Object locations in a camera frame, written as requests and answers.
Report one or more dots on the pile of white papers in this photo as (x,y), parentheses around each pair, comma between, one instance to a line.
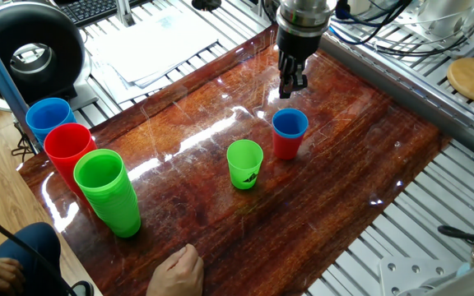
(150,49)

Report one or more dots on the round wooden stand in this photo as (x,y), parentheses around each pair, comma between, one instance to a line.
(473,78)

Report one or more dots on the single red plastic cup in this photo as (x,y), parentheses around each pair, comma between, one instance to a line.
(287,148)

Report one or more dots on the leg in dark blue trousers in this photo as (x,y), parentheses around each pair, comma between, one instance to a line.
(35,246)

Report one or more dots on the person's right hand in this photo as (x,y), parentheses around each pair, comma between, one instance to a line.
(177,273)

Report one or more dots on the single blue plastic cup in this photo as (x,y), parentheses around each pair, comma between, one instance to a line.
(290,123)

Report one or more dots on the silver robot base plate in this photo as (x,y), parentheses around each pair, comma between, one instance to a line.
(410,275)

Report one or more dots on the stack of red cups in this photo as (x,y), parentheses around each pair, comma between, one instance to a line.
(66,152)

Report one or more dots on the dark aluminium frame post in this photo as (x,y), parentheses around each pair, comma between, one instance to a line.
(2,82)

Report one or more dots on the single green plastic cup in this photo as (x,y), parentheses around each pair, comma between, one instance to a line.
(244,164)

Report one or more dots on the stack of green cups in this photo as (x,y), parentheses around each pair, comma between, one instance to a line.
(107,193)

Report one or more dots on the black computer keyboard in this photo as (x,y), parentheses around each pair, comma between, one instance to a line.
(93,9)

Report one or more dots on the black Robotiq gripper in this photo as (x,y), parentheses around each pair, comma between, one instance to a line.
(298,45)

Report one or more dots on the stack of blue cups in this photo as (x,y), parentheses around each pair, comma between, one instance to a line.
(47,117)

